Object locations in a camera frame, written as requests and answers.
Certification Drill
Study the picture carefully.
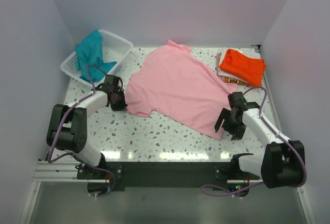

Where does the folded white t-shirt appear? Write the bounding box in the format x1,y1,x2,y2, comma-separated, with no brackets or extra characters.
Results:
216,48,261,81

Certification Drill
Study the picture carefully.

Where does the folded patterned orange garment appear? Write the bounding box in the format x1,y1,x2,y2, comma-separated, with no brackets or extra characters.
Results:
224,77,250,87

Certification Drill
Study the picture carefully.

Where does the aluminium frame rail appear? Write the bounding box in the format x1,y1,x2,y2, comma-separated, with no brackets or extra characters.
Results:
32,158,79,182

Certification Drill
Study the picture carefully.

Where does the teal t-shirt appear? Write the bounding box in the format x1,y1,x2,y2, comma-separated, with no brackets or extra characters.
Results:
75,30,117,83

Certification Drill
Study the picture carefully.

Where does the white plastic basket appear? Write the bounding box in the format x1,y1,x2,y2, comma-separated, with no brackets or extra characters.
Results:
60,30,133,87

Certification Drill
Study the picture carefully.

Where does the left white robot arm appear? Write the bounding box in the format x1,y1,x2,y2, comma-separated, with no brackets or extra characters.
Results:
46,75,127,179

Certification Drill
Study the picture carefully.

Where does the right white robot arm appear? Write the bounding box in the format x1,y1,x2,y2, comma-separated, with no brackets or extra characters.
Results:
214,92,307,188

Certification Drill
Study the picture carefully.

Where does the folded light pink garment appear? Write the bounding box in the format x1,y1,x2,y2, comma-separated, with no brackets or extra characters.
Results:
215,52,226,83

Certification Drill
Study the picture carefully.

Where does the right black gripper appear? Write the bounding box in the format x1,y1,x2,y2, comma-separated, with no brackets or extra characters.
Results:
214,108,246,141

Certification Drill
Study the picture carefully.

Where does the folded orange t-shirt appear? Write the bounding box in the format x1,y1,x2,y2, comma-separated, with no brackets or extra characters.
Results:
219,49,266,87

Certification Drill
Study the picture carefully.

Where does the pink t-shirt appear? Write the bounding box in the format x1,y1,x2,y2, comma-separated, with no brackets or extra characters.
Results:
125,40,237,140

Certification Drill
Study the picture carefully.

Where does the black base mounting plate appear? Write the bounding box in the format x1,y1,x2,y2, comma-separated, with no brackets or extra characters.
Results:
75,162,259,193

